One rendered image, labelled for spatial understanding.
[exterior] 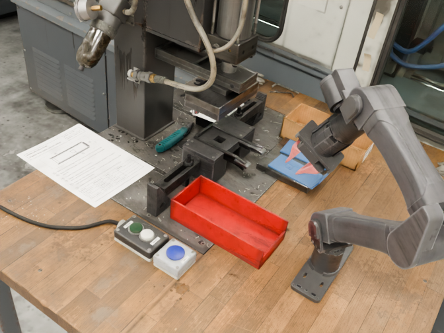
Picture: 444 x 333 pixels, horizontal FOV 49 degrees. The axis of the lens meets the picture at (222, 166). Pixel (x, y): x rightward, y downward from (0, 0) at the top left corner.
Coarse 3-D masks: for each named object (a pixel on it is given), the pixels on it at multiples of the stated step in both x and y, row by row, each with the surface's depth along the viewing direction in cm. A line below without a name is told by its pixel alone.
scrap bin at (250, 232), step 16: (192, 192) 120; (208, 192) 121; (224, 192) 118; (176, 208) 113; (192, 208) 119; (208, 208) 119; (224, 208) 120; (240, 208) 117; (256, 208) 114; (192, 224) 112; (208, 224) 109; (224, 224) 116; (240, 224) 116; (256, 224) 117; (272, 224) 114; (224, 240) 108; (240, 240) 105; (256, 240) 112; (272, 240) 113; (240, 256) 108; (256, 256) 105
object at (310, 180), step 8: (280, 160) 135; (280, 168) 132; (296, 168) 132; (288, 176) 130; (296, 176) 130; (304, 176) 130; (312, 176) 130; (320, 176) 131; (304, 184) 128; (312, 184) 128
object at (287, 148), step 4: (292, 140) 143; (288, 144) 141; (292, 144) 141; (284, 148) 139; (288, 148) 140; (284, 152) 138; (288, 152) 138; (296, 156) 137; (300, 156) 137; (304, 156) 137; (304, 160) 136; (324, 168) 134
